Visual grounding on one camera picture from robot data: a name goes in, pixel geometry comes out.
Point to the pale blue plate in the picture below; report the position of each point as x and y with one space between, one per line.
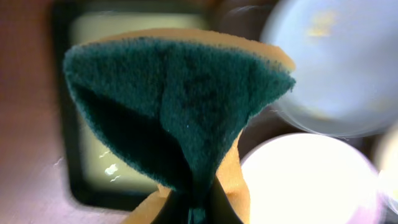
345 55

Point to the yellow-green foam pad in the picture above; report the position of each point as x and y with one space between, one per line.
101 168

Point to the small black tray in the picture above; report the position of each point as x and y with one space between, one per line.
63 14

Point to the large brown tray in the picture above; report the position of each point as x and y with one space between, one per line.
248 19

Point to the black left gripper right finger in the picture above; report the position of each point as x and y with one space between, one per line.
218 208

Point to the green yellow scrub sponge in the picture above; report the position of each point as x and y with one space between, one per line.
172 104

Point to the pale pink plate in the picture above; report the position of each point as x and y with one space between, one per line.
307 178

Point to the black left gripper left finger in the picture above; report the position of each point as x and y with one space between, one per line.
174 211

